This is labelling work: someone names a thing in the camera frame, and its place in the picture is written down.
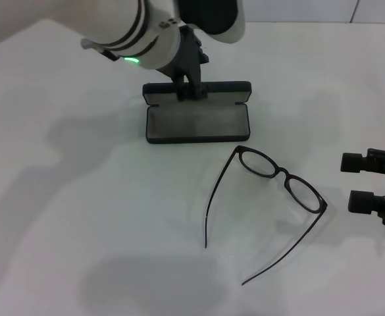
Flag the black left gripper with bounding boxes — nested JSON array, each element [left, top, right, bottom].
[[165, 26, 211, 101]]

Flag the black glasses case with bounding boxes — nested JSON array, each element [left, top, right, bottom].
[[141, 80, 253, 145]]

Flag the black glasses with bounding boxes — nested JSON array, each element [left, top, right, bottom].
[[203, 145, 329, 286]]

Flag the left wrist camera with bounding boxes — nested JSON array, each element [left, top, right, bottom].
[[174, 0, 247, 45]]

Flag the left gripper cable with plug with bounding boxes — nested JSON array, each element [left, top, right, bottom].
[[101, 48, 120, 63]]

